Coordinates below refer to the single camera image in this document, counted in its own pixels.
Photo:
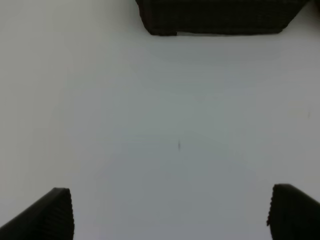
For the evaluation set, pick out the dark brown wicker basket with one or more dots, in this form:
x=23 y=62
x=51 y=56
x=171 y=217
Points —
x=217 y=17

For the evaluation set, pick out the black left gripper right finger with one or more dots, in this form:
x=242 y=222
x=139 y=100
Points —
x=293 y=215

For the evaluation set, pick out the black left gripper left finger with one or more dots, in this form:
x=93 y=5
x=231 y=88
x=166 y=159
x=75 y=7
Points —
x=49 y=218

